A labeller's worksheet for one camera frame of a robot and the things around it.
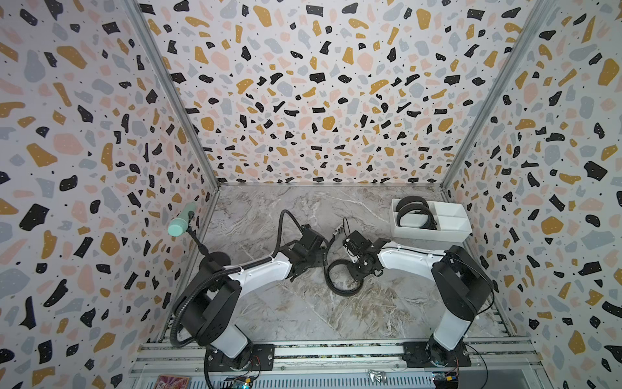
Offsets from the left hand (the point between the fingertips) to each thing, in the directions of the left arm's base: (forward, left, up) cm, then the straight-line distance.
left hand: (325, 254), depth 89 cm
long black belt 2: (+14, -44, -1) cm, 46 cm away
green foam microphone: (-6, +39, +28) cm, 48 cm away
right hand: (-4, -12, -7) cm, 15 cm away
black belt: (+21, -37, +4) cm, 42 cm away
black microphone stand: (+3, +44, -8) cm, 45 cm away
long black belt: (-3, -1, -5) cm, 6 cm away
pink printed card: (-37, +44, -4) cm, 57 cm away
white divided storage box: (+17, -55, -3) cm, 58 cm away
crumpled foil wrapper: (-37, -14, -5) cm, 40 cm away
